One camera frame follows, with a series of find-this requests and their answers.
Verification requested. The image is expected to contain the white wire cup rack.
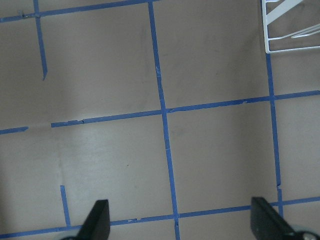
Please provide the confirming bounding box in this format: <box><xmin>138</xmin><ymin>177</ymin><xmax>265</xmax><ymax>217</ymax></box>
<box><xmin>261</xmin><ymin>0</ymin><xmax>320</xmax><ymax>54</ymax></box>

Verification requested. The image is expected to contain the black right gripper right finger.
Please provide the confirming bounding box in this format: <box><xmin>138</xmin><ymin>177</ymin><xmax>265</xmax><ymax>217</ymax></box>
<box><xmin>250</xmin><ymin>197</ymin><xmax>296</xmax><ymax>240</ymax></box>

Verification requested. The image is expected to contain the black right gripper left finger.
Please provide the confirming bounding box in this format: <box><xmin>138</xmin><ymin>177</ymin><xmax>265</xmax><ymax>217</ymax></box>
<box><xmin>75</xmin><ymin>199</ymin><xmax>111</xmax><ymax>240</ymax></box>

